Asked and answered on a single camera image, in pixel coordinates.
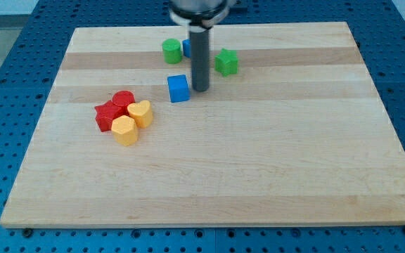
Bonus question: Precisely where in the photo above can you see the blue perforated metal table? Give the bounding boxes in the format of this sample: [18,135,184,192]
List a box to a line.
[0,1,405,252]

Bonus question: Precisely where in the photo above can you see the red star block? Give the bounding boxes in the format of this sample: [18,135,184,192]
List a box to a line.
[94,100,124,132]

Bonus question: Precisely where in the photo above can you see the blue cube block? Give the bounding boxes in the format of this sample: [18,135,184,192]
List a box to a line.
[167,74,190,103]

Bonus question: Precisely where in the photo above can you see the blue block behind rod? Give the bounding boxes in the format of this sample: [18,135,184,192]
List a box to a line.
[182,39,191,58]

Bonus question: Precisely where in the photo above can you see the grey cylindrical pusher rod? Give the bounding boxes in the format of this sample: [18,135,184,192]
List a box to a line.
[189,22,210,92]

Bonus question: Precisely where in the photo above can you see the green cylinder block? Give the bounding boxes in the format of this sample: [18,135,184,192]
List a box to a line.
[162,39,182,64]

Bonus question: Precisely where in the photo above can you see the yellow heart block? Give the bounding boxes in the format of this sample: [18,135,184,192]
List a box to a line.
[127,100,153,128]

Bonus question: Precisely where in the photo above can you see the green star block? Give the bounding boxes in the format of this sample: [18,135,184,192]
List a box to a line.
[214,48,238,77]

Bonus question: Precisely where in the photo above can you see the yellow hexagon block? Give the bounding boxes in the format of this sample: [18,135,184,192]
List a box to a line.
[111,115,139,146]

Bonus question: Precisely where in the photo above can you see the light wooden board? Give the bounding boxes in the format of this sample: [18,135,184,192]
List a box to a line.
[0,22,405,228]

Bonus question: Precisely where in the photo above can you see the red cylinder block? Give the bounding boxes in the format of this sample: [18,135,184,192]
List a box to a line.
[112,90,135,107]

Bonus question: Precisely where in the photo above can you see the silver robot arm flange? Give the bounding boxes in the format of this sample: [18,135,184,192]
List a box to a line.
[168,0,236,30]

